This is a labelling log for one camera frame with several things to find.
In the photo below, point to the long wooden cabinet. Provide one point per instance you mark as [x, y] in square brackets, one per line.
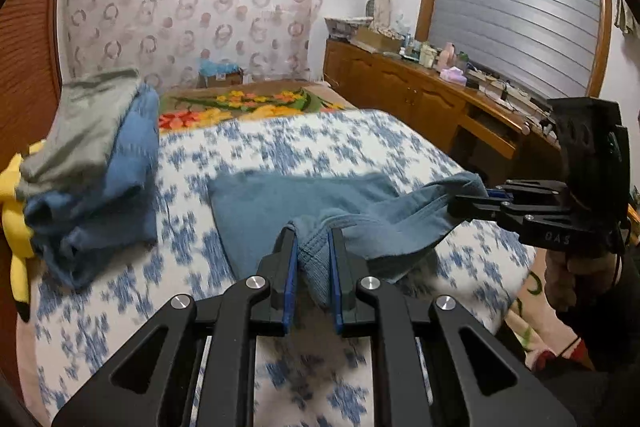
[400, 92]

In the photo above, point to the person's right hand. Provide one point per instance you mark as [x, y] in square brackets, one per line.
[575, 279]

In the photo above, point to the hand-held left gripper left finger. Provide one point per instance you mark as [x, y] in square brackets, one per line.
[290, 292]

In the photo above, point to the light blue cloth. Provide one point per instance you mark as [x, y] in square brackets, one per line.
[217, 64]

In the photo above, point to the blue floral bed sheet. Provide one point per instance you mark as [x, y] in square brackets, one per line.
[310, 142]

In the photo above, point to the open brown cardboard box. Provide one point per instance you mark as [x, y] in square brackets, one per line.
[377, 39]

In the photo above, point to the person's right forearm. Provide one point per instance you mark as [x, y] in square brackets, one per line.
[610, 342]

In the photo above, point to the folded grey pants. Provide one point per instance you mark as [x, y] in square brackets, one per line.
[85, 127]

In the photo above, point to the wooden louvered wardrobe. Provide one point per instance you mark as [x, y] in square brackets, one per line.
[25, 57]

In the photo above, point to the pink bottle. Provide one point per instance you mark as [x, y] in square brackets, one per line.
[447, 56]

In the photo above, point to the teal short pants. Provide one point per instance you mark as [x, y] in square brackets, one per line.
[260, 217]

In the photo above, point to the hanging pale cloth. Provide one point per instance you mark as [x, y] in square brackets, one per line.
[629, 14]

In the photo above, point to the pink tissue pack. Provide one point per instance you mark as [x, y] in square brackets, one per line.
[454, 76]

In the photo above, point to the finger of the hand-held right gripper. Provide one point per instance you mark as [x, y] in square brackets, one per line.
[530, 188]
[480, 207]

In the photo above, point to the white bottle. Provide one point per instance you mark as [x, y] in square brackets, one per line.
[427, 54]

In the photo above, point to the yellow plush toy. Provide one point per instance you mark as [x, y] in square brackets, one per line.
[17, 267]

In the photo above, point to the folded blue denim jeans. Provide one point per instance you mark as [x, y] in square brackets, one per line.
[125, 172]

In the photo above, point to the small cardboard box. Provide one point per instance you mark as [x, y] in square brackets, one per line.
[222, 79]

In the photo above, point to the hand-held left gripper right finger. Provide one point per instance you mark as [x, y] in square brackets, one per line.
[336, 292]

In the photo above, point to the beige flowered blanket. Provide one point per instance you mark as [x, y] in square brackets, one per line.
[240, 104]

